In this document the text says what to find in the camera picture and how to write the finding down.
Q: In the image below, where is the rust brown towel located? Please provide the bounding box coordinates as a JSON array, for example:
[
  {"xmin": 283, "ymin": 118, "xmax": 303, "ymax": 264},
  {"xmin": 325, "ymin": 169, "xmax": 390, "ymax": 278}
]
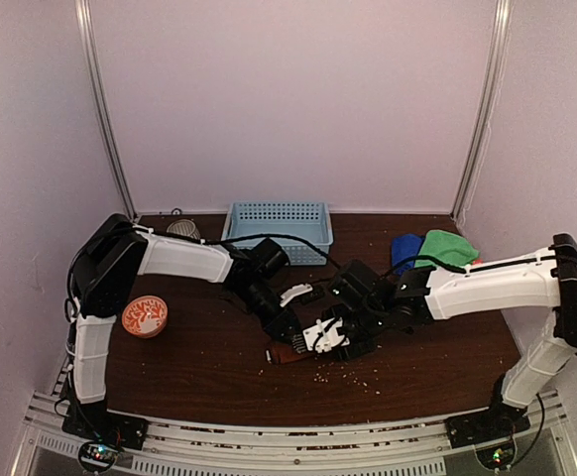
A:
[{"xmin": 265, "ymin": 341, "xmax": 315, "ymax": 365}]

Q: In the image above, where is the light blue perforated basket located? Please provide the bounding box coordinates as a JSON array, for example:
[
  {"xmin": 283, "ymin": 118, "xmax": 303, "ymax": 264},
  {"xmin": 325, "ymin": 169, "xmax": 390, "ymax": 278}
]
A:
[{"xmin": 221, "ymin": 201, "xmax": 334, "ymax": 266}]

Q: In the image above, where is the green towel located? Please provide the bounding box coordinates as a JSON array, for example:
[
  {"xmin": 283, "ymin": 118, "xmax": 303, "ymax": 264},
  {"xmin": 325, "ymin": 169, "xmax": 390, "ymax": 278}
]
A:
[{"xmin": 417, "ymin": 229, "xmax": 480, "ymax": 267}]

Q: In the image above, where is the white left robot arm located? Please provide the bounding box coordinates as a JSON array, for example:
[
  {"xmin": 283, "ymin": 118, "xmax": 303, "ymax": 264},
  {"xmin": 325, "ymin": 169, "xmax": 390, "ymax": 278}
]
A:
[{"xmin": 66, "ymin": 214, "xmax": 301, "ymax": 440}]

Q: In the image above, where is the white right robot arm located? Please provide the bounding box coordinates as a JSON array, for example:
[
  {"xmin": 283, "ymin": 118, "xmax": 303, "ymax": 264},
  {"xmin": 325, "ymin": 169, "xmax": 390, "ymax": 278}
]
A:
[{"xmin": 323, "ymin": 233, "xmax": 577, "ymax": 438}]

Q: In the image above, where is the blue towel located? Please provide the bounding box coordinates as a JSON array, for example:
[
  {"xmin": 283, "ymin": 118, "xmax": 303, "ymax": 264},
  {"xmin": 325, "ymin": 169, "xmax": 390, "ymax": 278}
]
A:
[{"xmin": 391, "ymin": 233, "xmax": 424, "ymax": 274}]

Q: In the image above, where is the striped ceramic cup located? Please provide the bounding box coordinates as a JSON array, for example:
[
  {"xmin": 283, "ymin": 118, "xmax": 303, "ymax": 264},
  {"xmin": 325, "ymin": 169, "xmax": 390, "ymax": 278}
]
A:
[{"xmin": 167, "ymin": 219, "xmax": 201, "ymax": 239}]

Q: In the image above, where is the orange patterned bowl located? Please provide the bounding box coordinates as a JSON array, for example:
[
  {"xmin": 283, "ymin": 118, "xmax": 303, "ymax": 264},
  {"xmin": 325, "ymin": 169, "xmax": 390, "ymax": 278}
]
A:
[{"xmin": 121, "ymin": 296, "xmax": 169, "ymax": 339}]

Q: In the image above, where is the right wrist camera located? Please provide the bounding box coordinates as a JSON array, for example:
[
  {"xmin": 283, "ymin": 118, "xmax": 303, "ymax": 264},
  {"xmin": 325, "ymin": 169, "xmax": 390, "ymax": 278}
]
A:
[{"xmin": 302, "ymin": 317, "xmax": 350, "ymax": 354}]

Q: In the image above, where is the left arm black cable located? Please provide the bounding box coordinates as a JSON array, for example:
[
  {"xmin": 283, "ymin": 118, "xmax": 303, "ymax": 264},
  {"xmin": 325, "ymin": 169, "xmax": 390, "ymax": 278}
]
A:
[{"xmin": 203, "ymin": 232, "xmax": 342, "ymax": 272}]

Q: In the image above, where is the aluminium front rail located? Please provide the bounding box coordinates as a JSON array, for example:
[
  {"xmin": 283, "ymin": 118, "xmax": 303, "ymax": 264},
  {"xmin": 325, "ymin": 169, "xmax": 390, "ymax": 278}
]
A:
[{"xmin": 7, "ymin": 391, "xmax": 577, "ymax": 475}]

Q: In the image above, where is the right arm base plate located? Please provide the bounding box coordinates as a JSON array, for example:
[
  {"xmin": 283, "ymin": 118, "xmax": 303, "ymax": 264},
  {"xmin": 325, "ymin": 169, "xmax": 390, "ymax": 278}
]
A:
[{"xmin": 445, "ymin": 407, "xmax": 530, "ymax": 448}]

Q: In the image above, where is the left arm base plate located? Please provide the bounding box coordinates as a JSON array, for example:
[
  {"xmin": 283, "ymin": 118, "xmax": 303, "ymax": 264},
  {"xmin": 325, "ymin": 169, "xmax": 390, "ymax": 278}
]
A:
[{"xmin": 61, "ymin": 411, "xmax": 149, "ymax": 450}]

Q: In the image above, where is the right aluminium corner post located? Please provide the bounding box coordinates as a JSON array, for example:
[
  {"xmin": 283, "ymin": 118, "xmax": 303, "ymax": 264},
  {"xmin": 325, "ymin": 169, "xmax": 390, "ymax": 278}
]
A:
[{"xmin": 450, "ymin": 0, "xmax": 514, "ymax": 226}]

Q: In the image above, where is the aluminium corner post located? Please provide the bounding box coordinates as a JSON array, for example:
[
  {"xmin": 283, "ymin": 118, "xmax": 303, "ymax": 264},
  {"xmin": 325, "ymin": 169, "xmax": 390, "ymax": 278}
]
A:
[
  {"xmin": 74, "ymin": 0, "xmax": 138, "ymax": 220},
  {"xmin": 450, "ymin": 0, "xmax": 514, "ymax": 226}
]

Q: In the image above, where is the left aluminium corner post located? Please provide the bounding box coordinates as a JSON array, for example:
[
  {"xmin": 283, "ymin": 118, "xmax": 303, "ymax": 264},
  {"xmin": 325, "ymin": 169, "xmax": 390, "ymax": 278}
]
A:
[{"xmin": 74, "ymin": 0, "xmax": 138, "ymax": 220}]

